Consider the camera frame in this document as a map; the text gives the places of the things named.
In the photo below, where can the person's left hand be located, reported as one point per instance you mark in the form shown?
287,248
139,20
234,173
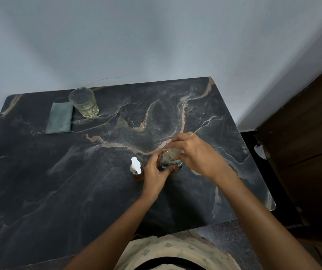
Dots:
154,179

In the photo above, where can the person's right hand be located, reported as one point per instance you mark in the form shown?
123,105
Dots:
203,158

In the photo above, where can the small clear pump bottle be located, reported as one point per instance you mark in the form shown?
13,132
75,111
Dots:
138,177

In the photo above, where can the Listerine mouthwash bottle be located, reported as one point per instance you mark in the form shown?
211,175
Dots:
166,163

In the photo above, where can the white pump dispenser head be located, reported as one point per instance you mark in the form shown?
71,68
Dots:
135,163

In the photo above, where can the translucent bottle cap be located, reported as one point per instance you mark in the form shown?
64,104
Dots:
175,152

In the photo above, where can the clear drinking glass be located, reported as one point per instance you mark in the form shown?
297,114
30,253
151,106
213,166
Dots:
84,105

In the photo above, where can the person's right forearm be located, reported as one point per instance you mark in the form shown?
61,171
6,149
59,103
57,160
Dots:
267,227

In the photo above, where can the person's left forearm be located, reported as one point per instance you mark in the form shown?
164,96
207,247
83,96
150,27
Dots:
107,239

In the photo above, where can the white plastic scrap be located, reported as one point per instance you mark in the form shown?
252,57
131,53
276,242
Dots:
260,151

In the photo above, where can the cream patterned clothing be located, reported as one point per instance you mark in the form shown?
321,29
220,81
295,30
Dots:
163,244

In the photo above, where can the black marble table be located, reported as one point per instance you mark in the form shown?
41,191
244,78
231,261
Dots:
51,188

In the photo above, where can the grey-green folded cloth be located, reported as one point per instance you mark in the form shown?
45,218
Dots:
59,118

